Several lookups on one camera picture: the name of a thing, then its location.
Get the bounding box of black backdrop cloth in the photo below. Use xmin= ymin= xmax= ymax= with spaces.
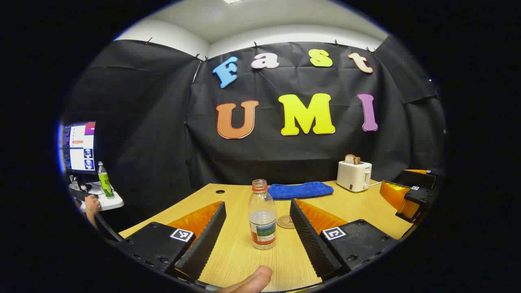
xmin=65 ymin=35 xmax=446 ymax=222

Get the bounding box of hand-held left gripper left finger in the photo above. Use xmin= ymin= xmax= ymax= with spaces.
xmin=117 ymin=201 xmax=227 ymax=283

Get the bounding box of clear plastic water bottle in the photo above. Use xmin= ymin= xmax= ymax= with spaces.
xmin=247 ymin=179 xmax=278 ymax=250

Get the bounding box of blue towel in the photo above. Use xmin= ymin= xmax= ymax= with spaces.
xmin=267 ymin=181 xmax=335 ymax=200

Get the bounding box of computer monitor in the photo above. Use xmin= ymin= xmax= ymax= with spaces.
xmin=61 ymin=121 xmax=97 ymax=175

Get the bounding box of white side table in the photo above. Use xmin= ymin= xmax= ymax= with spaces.
xmin=69 ymin=181 xmax=125 ymax=213

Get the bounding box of white toaster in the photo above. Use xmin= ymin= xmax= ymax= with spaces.
xmin=336 ymin=160 xmax=372 ymax=192

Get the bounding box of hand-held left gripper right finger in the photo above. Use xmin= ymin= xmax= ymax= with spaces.
xmin=289 ymin=198 xmax=400 ymax=282

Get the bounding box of green drink bottle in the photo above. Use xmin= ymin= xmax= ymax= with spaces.
xmin=97 ymin=161 xmax=115 ymax=199

